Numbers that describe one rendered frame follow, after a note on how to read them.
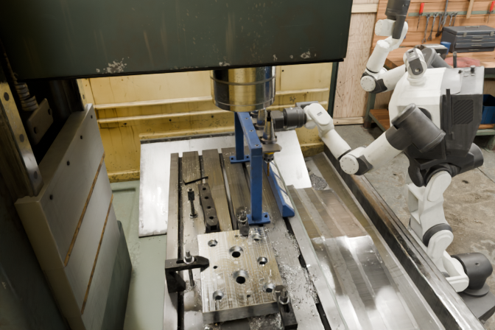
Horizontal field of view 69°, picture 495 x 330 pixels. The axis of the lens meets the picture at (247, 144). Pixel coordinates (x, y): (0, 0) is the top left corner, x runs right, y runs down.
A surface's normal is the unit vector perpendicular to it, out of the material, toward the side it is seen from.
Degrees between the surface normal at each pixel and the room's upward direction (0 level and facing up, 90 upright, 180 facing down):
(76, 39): 90
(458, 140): 101
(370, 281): 8
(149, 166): 24
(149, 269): 0
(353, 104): 90
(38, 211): 90
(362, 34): 90
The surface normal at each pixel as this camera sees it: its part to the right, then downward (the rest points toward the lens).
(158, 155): 0.06, -0.59
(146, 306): -0.01, -0.87
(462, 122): -0.46, 0.60
